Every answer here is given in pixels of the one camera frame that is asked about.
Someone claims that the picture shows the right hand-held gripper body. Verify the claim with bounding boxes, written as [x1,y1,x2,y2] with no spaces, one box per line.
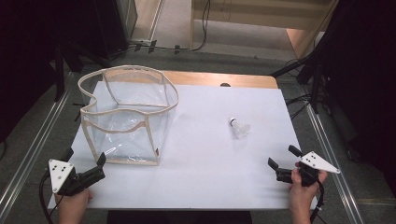
[275,150,341,188]

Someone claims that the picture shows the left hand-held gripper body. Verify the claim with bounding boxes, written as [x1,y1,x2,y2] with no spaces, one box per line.
[48,159,106,197]

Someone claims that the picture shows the white shuttlecock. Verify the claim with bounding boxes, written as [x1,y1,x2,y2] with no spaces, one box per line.
[229,117,252,140]

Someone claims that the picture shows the clear bag with beige trim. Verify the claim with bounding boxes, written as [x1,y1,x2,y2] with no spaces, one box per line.
[77,64,180,166]

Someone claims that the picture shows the person's right hand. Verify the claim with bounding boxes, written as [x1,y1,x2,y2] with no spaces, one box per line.
[288,161,329,215]

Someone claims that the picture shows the person's left hand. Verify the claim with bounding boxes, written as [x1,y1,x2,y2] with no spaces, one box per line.
[54,187,94,219]

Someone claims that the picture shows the white table sheet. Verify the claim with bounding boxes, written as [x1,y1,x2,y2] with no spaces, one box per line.
[47,81,318,210]

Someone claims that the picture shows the black metal stand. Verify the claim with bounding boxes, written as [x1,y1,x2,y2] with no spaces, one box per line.
[53,43,67,103]
[269,50,323,115]

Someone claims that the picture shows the person's dark clothing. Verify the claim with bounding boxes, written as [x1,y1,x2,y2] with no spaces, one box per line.
[106,210,253,224]

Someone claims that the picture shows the dark cabinet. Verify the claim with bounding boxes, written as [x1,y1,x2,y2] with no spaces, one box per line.
[90,0,139,61]

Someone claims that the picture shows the metal floor rail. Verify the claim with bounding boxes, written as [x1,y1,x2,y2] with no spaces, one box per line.
[304,101,366,224]
[0,89,71,216]

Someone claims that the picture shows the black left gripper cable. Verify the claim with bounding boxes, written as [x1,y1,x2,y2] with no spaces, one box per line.
[38,170,54,224]

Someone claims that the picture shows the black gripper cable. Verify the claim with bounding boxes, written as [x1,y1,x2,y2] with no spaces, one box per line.
[38,170,54,224]
[309,181,326,224]

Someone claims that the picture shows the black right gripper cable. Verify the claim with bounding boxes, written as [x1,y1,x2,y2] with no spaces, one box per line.
[309,181,326,224]

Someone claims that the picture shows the black floor cables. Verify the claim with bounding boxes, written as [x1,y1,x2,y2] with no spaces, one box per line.
[285,92,313,120]

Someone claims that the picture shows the light wooden shelf frame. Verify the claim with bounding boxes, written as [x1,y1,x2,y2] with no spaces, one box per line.
[190,0,340,60]

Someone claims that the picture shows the black hanging cable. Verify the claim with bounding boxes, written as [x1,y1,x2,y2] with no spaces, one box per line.
[191,0,212,52]

